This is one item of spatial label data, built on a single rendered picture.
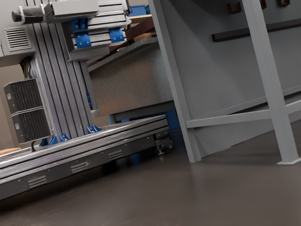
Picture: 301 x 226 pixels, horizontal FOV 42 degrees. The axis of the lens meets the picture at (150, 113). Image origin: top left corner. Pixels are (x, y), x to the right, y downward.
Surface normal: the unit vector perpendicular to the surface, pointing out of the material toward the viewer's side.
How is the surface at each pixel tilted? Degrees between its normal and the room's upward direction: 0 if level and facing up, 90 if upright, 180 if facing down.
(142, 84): 90
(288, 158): 90
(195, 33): 90
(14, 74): 90
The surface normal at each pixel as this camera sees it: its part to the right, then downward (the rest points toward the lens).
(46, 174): 0.54, -0.11
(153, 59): -0.83, 0.24
